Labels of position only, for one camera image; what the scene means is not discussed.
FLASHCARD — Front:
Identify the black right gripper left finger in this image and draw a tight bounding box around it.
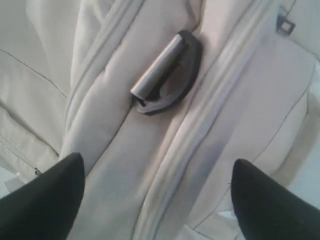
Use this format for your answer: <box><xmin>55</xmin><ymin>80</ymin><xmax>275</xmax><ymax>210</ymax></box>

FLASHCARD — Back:
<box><xmin>0</xmin><ymin>152</ymin><xmax>86</xmax><ymax>240</ymax></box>

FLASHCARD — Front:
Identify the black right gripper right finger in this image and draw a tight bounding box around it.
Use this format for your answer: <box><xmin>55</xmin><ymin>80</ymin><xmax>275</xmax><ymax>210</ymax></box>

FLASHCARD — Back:
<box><xmin>230</xmin><ymin>159</ymin><xmax>320</xmax><ymax>240</ymax></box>

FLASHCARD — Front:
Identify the cream duffel bag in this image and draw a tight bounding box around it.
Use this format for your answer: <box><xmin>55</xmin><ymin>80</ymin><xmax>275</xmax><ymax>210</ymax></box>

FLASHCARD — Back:
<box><xmin>0</xmin><ymin>0</ymin><xmax>320</xmax><ymax>240</ymax></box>

